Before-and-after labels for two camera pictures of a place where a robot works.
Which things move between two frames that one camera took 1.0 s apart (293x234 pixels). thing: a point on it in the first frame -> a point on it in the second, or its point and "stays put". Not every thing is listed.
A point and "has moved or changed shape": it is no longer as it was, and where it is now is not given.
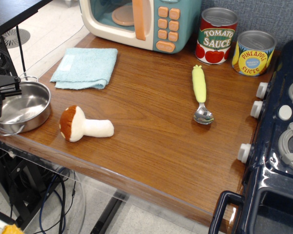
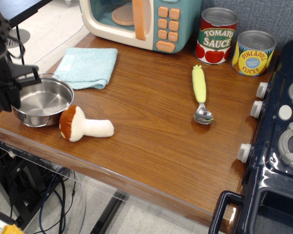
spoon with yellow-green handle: x=203 y=115 stays put
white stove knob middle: x=256 y=108 stays put
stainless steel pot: x=25 y=112 has moved or changed shape
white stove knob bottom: x=244 y=152 stays put
